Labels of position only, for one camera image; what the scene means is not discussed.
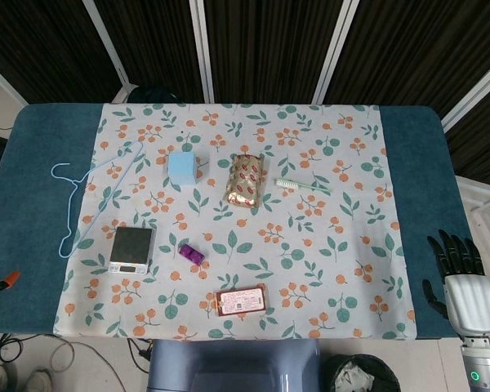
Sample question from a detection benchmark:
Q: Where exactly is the orange black spring clamp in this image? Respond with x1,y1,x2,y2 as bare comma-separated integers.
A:
0,270,21,297

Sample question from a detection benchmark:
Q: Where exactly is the green handled white brush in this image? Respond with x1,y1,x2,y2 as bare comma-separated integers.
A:
275,177,332,194

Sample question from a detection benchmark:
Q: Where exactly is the black trash bin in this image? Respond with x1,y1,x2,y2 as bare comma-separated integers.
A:
324,353,401,392

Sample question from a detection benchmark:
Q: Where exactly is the purple toy block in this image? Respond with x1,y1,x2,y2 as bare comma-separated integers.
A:
179,243,206,265

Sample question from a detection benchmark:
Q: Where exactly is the black cable bundle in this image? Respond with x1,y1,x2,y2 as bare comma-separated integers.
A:
0,332,25,365

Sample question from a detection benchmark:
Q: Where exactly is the floral print tablecloth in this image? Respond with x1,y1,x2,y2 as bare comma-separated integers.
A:
52,102,417,342

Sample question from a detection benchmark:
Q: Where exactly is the black object behind table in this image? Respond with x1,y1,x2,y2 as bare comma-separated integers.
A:
127,85,181,105

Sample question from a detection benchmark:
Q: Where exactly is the black power cable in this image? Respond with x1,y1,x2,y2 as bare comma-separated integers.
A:
126,338,153,373

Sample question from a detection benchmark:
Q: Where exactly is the light blue foam cube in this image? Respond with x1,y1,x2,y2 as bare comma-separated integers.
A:
167,150,200,187

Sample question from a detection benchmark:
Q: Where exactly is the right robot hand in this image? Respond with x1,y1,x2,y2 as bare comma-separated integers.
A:
421,229,490,340

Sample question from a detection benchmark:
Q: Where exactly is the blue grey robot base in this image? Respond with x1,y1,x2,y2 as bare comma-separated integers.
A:
146,338,323,392

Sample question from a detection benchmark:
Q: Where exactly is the gold foil snack package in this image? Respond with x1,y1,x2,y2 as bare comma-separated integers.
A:
222,153,267,209

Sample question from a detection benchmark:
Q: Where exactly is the white partition frame post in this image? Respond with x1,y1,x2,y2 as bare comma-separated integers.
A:
0,56,29,106
439,51,490,132
81,0,139,103
311,0,361,105
189,0,216,103

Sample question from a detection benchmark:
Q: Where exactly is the white cable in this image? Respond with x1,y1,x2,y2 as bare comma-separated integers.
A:
48,339,93,373

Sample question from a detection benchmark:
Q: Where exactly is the white frame rack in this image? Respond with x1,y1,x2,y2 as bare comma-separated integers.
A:
456,175,490,248

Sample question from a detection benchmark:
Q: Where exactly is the teal table cover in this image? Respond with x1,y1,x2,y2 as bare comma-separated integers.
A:
0,102,474,341

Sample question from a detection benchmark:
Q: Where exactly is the small digital kitchen scale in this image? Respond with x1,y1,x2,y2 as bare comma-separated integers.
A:
108,226,155,275

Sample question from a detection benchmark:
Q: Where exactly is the light blue wire hanger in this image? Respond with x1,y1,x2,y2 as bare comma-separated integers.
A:
51,140,145,259

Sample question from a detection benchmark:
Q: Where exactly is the red and white box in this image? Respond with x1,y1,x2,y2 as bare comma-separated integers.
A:
215,286,268,318

